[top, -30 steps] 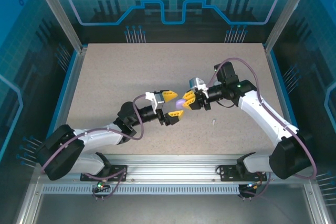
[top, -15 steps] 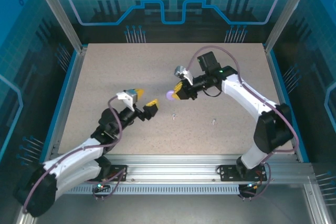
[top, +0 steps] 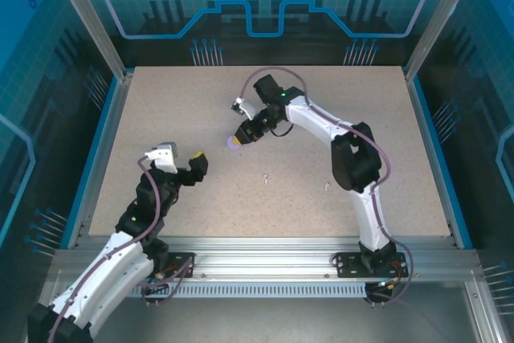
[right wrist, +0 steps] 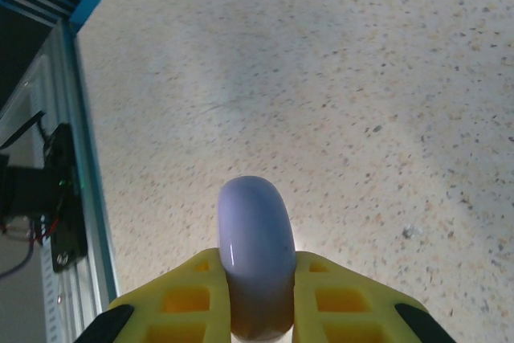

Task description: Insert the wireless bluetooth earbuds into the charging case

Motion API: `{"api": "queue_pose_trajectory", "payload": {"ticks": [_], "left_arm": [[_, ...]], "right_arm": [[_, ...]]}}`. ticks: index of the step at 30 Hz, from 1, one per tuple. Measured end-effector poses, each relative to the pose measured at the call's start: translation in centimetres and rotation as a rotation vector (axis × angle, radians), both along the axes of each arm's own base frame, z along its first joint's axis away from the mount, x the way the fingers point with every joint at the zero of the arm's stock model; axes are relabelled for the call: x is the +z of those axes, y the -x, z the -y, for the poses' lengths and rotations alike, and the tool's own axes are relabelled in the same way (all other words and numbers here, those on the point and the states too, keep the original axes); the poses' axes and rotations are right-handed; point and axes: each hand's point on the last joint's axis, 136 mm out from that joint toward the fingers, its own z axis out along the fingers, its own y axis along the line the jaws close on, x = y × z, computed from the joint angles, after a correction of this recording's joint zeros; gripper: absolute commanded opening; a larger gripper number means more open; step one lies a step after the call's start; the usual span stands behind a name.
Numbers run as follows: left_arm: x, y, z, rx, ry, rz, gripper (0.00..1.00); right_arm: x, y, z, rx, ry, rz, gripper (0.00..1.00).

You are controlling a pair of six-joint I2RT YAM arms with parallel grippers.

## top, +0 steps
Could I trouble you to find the purple round case cover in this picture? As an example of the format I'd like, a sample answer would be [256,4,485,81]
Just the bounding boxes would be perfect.
[225,133,246,153]

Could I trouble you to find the small circuit board green light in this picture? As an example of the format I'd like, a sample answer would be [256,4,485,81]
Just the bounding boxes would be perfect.
[367,278,397,292]
[146,273,169,292]

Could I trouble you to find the aluminium side rail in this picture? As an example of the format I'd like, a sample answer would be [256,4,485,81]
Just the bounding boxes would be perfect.
[403,67,463,250]
[66,71,136,250]

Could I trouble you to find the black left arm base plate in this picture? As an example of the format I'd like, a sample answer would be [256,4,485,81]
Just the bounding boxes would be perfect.
[160,252,197,279]

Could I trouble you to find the aluminium mounting rail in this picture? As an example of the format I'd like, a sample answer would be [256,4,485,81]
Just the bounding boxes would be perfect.
[51,236,483,284]

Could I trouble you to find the slotted grey cable duct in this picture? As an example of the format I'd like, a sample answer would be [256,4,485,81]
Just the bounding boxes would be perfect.
[132,283,369,299]

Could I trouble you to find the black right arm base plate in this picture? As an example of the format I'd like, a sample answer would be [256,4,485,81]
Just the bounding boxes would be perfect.
[334,251,410,279]

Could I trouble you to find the aluminium frame post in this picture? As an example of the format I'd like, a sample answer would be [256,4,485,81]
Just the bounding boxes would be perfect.
[44,0,136,81]
[403,0,485,81]

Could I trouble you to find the aluminium front frame bar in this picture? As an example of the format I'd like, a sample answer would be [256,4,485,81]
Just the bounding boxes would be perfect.
[465,280,505,343]

